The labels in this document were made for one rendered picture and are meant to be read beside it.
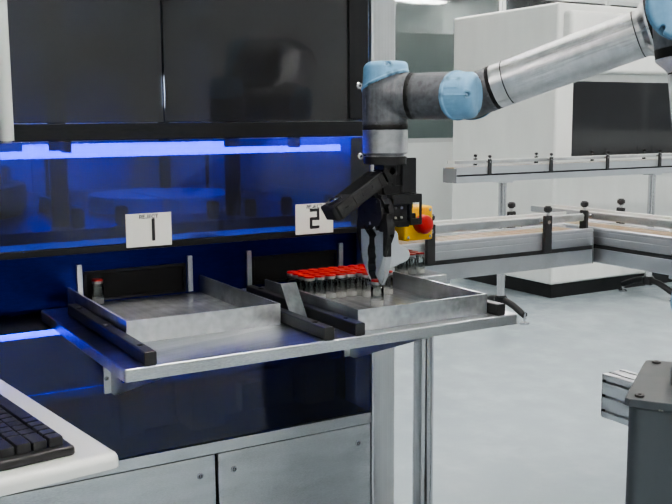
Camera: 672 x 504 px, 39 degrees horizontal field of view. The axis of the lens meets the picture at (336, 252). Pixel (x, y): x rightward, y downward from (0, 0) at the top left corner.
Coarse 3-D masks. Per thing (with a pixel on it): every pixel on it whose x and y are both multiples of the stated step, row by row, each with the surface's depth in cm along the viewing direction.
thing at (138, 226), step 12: (132, 216) 167; (144, 216) 168; (156, 216) 169; (168, 216) 170; (132, 228) 167; (144, 228) 168; (156, 228) 169; (168, 228) 170; (132, 240) 167; (144, 240) 168; (156, 240) 169; (168, 240) 171
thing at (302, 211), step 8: (296, 208) 183; (304, 208) 184; (312, 208) 185; (320, 208) 186; (296, 216) 183; (304, 216) 184; (312, 216) 185; (320, 216) 186; (296, 224) 184; (304, 224) 185; (312, 224) 185; (320, 224) 186; (328, 224) 187; (296, 232) 184; (304, 232) 185; (312, 232) 186; (320, 232) 187; (328, 232) 188
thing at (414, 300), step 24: (408, 288) 182; (432, 288) 175; (456, 288) 168; (336, 312) 155; (360, 312) 149; (384, 312) 151; (408, 312) 154; (432, 312) 156; (456, 312) 159; (480, 312) 161
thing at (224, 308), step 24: (216, 288) 176; (96, 312) 155; (120, 312) 164; (144, 312) 164; (168, 312) 164; (192, 312) 164; (216, 312) 149; (240, 312) 151; (264, 312) 153; (144, 336) 143; (168, 336) 145
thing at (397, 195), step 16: (368, 160) 153; (384, 160) 152; (400, 160) 153; (384, 176) 154; (400, 176) 156; (384, 192) 154; (400, 192) 156; (368, 208) 156; (384, 208) 154; (400, 208) 155; (368, 224) 156; (400, 224) 156; (416, 224) 156
